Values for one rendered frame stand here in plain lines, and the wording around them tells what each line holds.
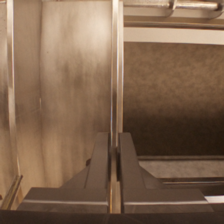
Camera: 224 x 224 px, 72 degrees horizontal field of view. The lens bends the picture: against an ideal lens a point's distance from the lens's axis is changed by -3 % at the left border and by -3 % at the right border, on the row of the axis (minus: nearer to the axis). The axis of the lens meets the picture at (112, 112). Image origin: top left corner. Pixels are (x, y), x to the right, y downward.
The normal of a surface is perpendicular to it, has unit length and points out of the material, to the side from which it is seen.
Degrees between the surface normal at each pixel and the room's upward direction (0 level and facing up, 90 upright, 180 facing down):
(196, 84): 4
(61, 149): 6
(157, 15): 25
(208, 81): 6
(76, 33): 15
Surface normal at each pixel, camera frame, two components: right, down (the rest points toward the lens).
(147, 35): 0.00, 0.25
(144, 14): 0.00, -0.18
